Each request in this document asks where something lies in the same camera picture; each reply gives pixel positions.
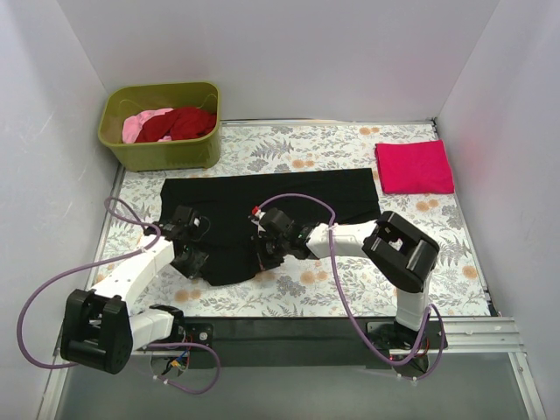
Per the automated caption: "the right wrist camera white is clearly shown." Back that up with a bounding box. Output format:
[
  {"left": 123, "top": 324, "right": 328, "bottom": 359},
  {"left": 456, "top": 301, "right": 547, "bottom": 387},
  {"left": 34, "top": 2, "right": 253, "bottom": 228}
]
[{"left": 249, "top": 206, "right": 265, "bottom": 227}]

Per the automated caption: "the dark red garment in bin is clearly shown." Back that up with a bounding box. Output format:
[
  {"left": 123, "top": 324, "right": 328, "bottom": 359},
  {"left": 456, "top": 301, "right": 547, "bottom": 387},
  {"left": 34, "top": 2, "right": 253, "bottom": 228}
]
[{"left": 135, "top": 107, "right": 217, "bottom": 144}]

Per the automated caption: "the folded magenta t shirt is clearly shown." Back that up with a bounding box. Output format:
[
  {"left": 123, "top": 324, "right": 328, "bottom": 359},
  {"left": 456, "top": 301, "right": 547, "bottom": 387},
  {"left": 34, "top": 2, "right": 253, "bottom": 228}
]
[{"left": 374, "top": 139, "right": 455, "bottom": 194}]

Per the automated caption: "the olive green plastic bin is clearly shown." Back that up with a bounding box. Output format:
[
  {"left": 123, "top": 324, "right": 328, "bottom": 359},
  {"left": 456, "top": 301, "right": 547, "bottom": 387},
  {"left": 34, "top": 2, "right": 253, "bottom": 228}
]
[{"left": 98, "top": 81, "right": 221, "bottom": 172}]

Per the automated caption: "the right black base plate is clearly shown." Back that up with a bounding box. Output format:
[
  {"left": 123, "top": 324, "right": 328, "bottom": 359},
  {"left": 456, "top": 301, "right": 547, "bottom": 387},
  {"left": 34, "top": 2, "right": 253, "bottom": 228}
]
[{"left": 366, "top": 318, "right": 442, "bottom": 351}]

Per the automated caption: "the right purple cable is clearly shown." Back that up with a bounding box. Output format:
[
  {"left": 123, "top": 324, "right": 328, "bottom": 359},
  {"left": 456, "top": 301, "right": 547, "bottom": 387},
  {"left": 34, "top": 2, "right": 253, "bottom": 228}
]
[{"left": 257, "top": 192, "right": 448, "bottom": 382}]

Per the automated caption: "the pink garment in bin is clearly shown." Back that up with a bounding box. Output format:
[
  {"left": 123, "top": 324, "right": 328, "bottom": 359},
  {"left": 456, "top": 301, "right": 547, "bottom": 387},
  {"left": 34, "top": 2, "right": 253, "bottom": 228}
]
[{"left": 122, "top": 108, "right": 172, "bottom": 144}]

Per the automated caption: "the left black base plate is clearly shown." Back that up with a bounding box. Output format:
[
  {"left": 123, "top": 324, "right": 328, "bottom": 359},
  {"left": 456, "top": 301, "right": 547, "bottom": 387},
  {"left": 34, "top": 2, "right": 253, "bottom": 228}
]
[{"left": 178, "top": 322, "right": 214, "bottom": 347}]

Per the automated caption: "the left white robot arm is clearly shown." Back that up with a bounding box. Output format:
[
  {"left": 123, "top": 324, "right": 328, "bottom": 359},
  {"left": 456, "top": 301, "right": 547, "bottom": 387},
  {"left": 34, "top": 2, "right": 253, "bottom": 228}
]
[{"left": 60, "top": 206, "right": 210, "bottom": 375}]

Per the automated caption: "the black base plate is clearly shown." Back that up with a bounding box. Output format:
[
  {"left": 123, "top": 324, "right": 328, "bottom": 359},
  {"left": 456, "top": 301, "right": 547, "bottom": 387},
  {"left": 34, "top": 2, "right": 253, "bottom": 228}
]
[
  {"left": 366, "top": 318, "right": 442, "bottom": 351},
  {"left": 178, "top": 322, "right": 214, "bottom": 347}
]

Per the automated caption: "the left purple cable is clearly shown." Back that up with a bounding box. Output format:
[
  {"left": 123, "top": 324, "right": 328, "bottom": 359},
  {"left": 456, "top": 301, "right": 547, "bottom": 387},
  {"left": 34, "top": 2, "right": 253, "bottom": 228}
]
[{"left": 16, "top": 196, "right": 222, "bottom": 395}]

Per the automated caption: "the aluminium frame rail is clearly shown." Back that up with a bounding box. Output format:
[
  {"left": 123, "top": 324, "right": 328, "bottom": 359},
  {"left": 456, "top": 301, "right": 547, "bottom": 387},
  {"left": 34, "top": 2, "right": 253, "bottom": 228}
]
[{"left": 54, "top": 315, "right": 526, "bottom": 356}]

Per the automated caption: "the black t shirt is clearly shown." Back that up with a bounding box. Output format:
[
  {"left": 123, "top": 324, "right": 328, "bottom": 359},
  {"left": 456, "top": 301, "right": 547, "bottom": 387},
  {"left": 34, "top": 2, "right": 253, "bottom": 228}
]
[{"left": 160, "top": 169, "right": 381, "bottom": 286}]

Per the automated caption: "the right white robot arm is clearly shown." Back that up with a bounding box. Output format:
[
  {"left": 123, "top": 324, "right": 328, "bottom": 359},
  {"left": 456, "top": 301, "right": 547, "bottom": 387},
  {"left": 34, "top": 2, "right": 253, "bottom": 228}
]
[{"left": 251, "top": 208, "right": 440, "bottom": 332}]

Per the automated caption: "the purple cable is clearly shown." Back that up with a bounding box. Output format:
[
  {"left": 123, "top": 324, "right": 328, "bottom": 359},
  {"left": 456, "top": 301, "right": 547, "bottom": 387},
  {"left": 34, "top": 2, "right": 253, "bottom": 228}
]
[
  {"left": 257, "top": 192, "right": 448, "bottom": 382},
  {"left": 16, "top": 196, "right": 222, "bottom": 395}
]

